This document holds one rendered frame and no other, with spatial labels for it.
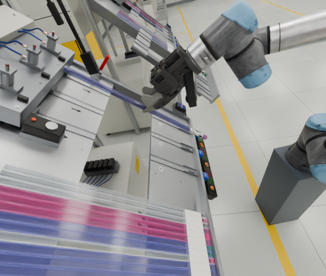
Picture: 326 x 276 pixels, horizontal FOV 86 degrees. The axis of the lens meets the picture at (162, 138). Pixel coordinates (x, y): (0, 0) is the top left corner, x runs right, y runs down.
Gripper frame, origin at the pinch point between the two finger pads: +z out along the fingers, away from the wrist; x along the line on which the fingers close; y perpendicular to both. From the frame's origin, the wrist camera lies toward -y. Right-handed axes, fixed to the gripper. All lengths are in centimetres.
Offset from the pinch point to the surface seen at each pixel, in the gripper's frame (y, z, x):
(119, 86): 7.0, 10.7, -19.0
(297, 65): -170, -89, -175
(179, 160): -20.2, 4.1, 7.7
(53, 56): 28.9, 10.7, -8.6
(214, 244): -26.3, 0.2, 34.3
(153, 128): -9.1, 7.0, -3.3
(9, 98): 28.7, 10.7, 14.3
